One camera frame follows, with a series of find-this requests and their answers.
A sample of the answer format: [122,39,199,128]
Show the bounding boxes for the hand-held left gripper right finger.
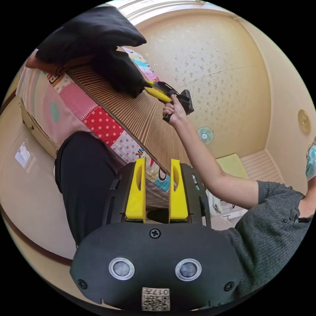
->
[169,159,190,222]

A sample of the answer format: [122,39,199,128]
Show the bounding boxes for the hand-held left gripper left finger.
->
[125,158,146,221]

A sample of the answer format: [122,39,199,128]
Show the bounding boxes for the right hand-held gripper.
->
[144,81,180,123]

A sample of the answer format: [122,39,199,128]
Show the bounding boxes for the black pants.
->
[35,6,151,99]

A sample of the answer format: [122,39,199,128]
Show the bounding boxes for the person's right forearm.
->
[172,116,260,206]

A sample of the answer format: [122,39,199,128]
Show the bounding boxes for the person's right hand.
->
[163,95,187,125]

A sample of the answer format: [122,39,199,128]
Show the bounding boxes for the bed with mat and quilt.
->
[16,45,199,210]

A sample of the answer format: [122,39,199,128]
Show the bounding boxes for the green cushion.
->
[216,153,249,180]

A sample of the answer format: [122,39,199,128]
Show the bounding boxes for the person's body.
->
[54,131,316,301]

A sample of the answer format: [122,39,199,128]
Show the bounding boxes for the wall fan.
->
[196,126,215,145]

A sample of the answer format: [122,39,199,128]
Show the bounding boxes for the round gold wall clock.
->
[297,109,312,134]

